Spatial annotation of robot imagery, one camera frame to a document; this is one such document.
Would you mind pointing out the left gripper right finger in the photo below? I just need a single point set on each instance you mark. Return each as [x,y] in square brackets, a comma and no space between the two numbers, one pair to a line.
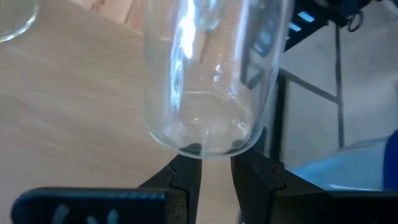
[280,202]

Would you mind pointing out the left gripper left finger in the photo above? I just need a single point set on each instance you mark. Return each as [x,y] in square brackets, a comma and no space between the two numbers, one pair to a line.
[109,205]

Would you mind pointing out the tall clear glass carafe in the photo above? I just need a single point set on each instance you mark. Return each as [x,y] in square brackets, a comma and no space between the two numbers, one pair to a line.
[217,124]

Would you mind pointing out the small clear glass vase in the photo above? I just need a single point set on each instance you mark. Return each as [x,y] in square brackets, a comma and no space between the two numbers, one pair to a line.
[12,18]

